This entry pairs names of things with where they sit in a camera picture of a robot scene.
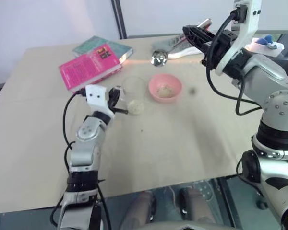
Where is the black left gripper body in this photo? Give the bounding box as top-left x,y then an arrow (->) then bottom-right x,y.
107,86 -> 123,113

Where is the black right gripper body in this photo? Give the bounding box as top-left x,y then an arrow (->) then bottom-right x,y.
202,30 -> 237,69

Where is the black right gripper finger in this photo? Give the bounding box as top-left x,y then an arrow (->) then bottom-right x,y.
183,32 -> 211,53
182,24 -> 216,42

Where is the clear plastic cup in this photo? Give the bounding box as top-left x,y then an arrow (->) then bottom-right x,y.
121,76 -> 147,117

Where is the silver metal spoon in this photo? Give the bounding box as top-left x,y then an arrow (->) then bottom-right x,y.
150,18 -> 213,68

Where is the oatmeal in glass mug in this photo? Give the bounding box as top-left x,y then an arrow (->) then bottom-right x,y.
128,99 -> 145,116

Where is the pink bowl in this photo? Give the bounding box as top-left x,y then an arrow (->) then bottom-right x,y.
148,73 -> 183,104

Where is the oatmeal in pink bowl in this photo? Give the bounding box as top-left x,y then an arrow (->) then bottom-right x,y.
156,86 -> 175,99

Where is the grey sneaker with white sole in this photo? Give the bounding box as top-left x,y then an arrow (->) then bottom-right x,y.
150,33 -> 206,59

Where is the white tray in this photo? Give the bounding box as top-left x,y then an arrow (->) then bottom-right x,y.
245,37 -> 285,58

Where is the pink book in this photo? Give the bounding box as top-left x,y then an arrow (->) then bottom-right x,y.
59,44 -> 123,94

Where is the blue small object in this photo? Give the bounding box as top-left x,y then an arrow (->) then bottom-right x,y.
258,34 -> 274,46

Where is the teal book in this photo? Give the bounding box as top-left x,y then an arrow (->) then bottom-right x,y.
72,35 -> 134,64

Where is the grey robot torso edge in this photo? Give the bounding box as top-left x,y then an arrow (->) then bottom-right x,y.
146,221 -> 231,230

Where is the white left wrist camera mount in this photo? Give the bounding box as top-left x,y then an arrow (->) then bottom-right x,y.
84,84 -> 116,119

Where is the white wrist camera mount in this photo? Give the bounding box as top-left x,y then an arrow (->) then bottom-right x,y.
213,0 -> 264,77
84,84 -> 116,119

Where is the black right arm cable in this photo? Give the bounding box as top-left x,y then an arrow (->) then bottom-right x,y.
205,8 -> 264,117

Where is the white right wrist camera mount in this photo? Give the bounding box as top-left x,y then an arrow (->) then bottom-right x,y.
213,0 -> 264,77

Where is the dark vertical post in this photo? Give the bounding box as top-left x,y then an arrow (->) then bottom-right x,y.
111,0 -> 128,40

